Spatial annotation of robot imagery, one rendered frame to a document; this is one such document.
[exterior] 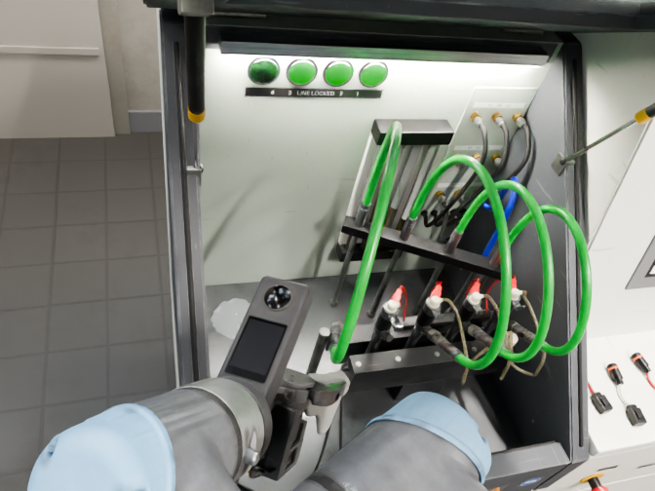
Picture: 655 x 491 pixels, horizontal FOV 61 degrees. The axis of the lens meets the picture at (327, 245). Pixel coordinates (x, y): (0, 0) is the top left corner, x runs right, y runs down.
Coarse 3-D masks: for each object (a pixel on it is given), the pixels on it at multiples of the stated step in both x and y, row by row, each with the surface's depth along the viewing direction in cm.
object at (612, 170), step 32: (608, 32) 90; (640, 32) 84; (608, 64) 91; (640, 64) 85; (608, 96) 91; (640, 96) 85; (608, 128) 91; (640, 128) 85; (608, 160) 92; (640, 160) 88; (608, 192) 92; (640, 192) 92; (608, 224) 95; (640, 224) 97; (608, 256) 100; (640, 256) 103; (608, 288) 106; (640, 288) 109; (608, 320) 112; (640, 320) 115; (640, 448) 104; (576, 480) 113; (608, 480) 122; (640, 480) 131
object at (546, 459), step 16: (512, 448) 99; (528, 448) 99; (544, 448) 100; (560, 448) 100; (496, 464) 96; (512, 464) 97; (528, 464) 97; (544, 464) 98; (560, 464) 98; (496, 480) 96; (512, 480) 99; (544, 480) 105
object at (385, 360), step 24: (360, 336) 105; (408, 336) 107; (456, 336) 111; (360, 360) 101; (384, 360) 102; (408, 360) 103; (432, 360) 104; (504, 360) 111; (360, 384) 103; (384, 384) 106; (408, 384) 109; (432, 384) 111
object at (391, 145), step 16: (400, 128) 75; (384, 144) 88; (400, 144) 72; (384, 160) 92; (384, 176) 68; (368, 192) 100; (384, 192) 67; (384, 208) 67; (368, 240) 66; (368, 256) 66; (368, 272) 66; (352, 304) 67; (352, 320) 67; (336, 352) 70
